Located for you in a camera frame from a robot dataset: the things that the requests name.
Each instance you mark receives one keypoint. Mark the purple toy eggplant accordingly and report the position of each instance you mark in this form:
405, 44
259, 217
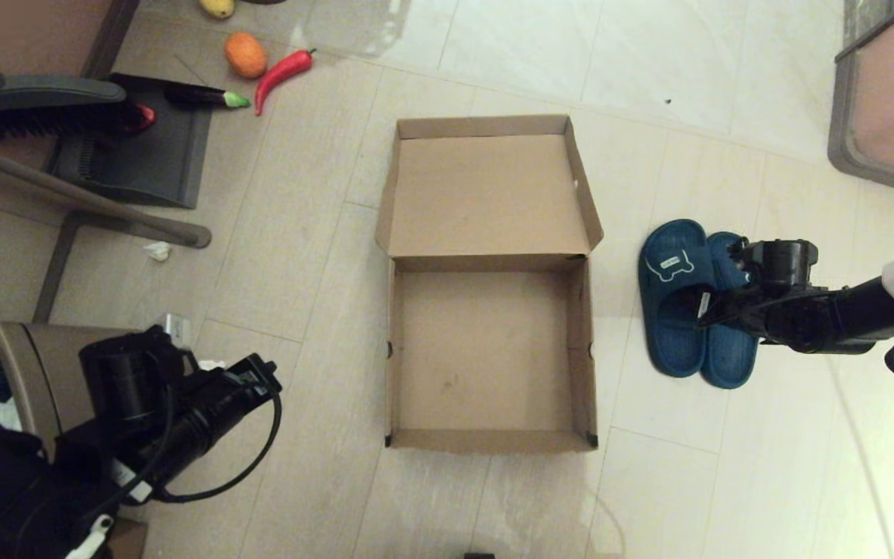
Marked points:
197, 96

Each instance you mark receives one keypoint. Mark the dark round object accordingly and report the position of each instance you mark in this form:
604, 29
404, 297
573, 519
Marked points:
262, 1

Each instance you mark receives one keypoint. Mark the black bristle broom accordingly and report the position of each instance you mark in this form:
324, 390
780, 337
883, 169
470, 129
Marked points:
43, 112

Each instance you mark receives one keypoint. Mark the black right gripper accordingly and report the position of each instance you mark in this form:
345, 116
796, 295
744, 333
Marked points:
781, 264

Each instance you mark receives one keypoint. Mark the brown cardboard shoe box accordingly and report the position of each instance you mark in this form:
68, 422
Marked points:
486, 202

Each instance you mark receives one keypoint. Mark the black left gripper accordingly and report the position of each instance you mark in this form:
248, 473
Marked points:
129, 380

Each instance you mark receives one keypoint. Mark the orange toy fruit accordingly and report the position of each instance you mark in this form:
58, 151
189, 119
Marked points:
245, 56

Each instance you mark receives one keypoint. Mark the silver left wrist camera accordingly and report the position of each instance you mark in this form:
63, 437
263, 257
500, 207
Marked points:
177, 328

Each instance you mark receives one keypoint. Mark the dark grey dustpan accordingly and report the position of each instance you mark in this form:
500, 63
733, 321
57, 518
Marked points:
144, 167

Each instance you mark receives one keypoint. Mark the red round toy fruit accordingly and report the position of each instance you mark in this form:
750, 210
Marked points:
145, 119

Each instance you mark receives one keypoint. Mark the red toy chili pepper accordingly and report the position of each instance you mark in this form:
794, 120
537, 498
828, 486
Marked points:
282, 70

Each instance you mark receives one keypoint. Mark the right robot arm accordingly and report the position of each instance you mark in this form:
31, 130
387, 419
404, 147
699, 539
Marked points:
843, 318

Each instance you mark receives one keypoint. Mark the plain brown cardboard carton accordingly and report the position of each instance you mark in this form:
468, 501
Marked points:
130, 542

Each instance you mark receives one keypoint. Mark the brown metal furniture frame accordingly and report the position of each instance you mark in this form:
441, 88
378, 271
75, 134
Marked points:
105, 208

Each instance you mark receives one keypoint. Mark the brown plastic trash bin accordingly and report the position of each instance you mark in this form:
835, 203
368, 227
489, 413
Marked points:
36, 357

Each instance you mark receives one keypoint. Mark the dark blue rubber slipper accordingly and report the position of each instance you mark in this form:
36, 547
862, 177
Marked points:
730, 361
672, 341

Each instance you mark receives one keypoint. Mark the yellow toy mango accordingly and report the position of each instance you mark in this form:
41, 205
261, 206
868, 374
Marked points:
217, 7

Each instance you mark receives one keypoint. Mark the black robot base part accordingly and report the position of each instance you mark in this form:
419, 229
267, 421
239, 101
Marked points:
479, 555

